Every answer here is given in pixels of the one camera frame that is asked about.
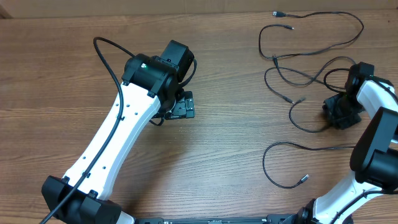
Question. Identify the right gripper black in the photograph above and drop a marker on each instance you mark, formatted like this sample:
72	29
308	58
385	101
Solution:
337	112

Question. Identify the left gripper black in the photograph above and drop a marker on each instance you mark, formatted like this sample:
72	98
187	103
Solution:
185	106

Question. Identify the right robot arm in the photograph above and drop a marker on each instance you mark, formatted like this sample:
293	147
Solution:
373	163

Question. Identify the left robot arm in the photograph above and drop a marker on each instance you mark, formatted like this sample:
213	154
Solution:
150	88

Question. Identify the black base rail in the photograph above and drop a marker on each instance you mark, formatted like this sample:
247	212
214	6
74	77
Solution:
269	219

